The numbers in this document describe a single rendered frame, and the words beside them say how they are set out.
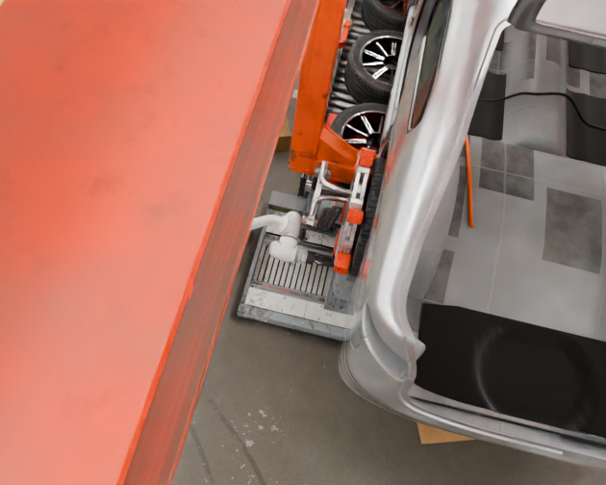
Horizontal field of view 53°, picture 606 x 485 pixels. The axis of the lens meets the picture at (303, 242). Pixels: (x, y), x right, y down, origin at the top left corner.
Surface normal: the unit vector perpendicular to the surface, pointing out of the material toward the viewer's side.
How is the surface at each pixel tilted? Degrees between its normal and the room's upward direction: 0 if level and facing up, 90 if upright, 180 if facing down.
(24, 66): 0
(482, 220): 2
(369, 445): 0
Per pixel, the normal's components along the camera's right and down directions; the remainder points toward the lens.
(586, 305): 0.01, -0.15
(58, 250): 0.10, -0.49
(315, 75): -0.22, 0.84
